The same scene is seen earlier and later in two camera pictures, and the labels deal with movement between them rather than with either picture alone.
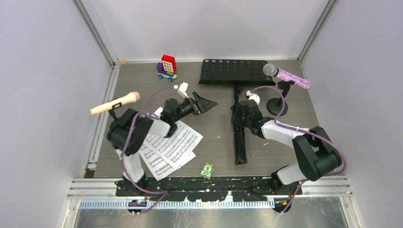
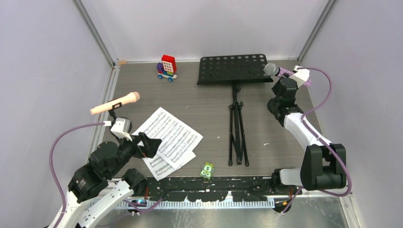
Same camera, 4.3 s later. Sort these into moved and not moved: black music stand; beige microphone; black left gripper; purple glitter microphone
Moved: black music stand; black left gripper
Not moved: beige microphone; purple glitter microphone
